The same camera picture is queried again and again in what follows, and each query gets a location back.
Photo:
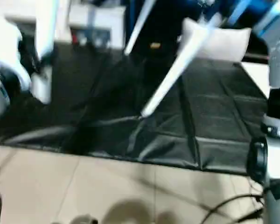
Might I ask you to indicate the white plastic table leg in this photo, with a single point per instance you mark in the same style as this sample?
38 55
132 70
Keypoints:
177 70
46 28
140 25

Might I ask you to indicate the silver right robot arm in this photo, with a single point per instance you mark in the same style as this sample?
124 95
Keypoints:
277 60

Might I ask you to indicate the white cabinet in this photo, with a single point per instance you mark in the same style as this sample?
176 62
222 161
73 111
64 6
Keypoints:
98 21

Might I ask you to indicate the black work mat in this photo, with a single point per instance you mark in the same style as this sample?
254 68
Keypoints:
130 116

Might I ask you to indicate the small yellow label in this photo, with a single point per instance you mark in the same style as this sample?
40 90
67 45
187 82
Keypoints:
155 45

